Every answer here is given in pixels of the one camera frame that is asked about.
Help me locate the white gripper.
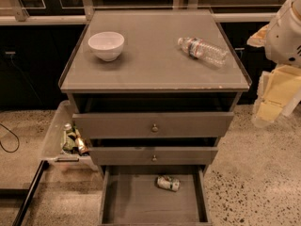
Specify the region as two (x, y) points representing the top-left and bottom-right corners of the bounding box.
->
(246, 25), (301, 128)

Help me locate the green white 7up can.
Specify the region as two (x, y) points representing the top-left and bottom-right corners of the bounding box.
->
(156, 175), (181, 192)

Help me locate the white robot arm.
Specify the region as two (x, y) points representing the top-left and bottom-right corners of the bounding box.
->
(247, 0), (301, 127)

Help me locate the grey drawer cabinet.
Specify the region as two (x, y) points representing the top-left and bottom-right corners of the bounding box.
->
(57, 8), (252, 226)

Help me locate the grey top drawer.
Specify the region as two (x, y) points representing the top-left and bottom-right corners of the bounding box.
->
(72, 112), (233, 138)

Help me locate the grey drawer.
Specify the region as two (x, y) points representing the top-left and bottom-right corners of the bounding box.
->
(99, 166), (213, 226)
(72, 112), (233, 138)
(90, 147), (218, 166)

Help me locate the grey middle drawer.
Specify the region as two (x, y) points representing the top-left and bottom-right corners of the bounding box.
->
(90, 147), (218, 166)

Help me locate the grey bottom drawer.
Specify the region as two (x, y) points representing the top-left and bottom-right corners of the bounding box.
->
(99, 166), (213, 226)

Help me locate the clear plastic water bottle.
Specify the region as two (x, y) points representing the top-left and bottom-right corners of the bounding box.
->
(178, 38), (228, 68)

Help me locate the white ceramic bowl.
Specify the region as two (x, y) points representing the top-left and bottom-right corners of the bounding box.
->
(87, 32), (125, 61)

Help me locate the small bottle in bin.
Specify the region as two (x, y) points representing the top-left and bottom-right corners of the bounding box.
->
(75, 137), (88, 155)

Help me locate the green packet in bin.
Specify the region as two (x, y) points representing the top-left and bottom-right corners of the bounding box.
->
(61, 123), (77, 154)

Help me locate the black floor rail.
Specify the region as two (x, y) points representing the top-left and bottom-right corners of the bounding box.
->
(12, 160), (49, 226)

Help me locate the metal railing frame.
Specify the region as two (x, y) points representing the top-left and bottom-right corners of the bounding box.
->
(1, 0), (286, 24)

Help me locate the black floor cable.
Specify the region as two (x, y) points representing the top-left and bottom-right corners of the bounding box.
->
(0, 123), (21, 153)

